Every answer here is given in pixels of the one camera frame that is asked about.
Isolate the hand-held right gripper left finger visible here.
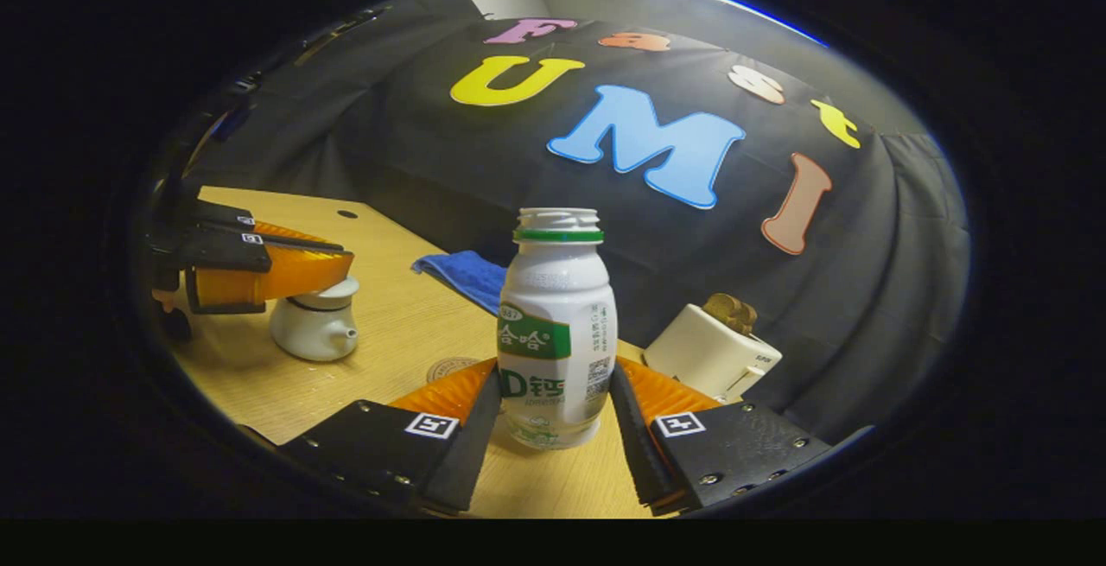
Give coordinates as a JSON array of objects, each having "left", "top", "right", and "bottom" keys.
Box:
[{"left": 278, "top": 356, "right": 504, "bottom": 515}]

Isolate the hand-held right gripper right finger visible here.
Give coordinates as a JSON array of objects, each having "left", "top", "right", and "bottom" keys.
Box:
[{"left": 607, "top": 356, "right": 836, "bottom": 517}]

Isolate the round wooden coaster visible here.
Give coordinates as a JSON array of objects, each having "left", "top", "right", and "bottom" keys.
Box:
[{"left": 426, "top": 356, "right": 481, "bottom": 385}]

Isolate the white teacup lid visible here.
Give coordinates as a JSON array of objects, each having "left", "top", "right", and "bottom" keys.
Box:
[{"left": 289, "top": 277, "right": 360, "bottom": 312}]

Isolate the white ceramic teacup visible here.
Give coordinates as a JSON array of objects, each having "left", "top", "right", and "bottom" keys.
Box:
[{"left": 270, "top": 302, "right": 360, "bottom": 363}]

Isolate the white water bottle green label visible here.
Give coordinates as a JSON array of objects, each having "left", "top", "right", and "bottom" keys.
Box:
[{"left": 497, "top": 207, "right": 620, "bottom": 451}]

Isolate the white toaster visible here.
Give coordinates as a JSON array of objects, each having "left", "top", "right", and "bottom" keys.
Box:
[{"left": 642, "top": 303, "right": 784, "bottom": 404}]

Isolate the brown toast slice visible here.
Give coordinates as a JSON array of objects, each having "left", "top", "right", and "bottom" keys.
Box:
[{"left": 702, "top": 293, "right": 760, "bottom": 336}]

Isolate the blue folded towel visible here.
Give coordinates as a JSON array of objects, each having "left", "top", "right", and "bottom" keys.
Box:
[{"left": 411, "top": 250, "right": 509, "bottom": 316}]

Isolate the black backdrop cloth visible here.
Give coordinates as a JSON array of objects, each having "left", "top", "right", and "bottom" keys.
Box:
[{"left": 186, "top": 0, "right": 973, "bottom": 446}]

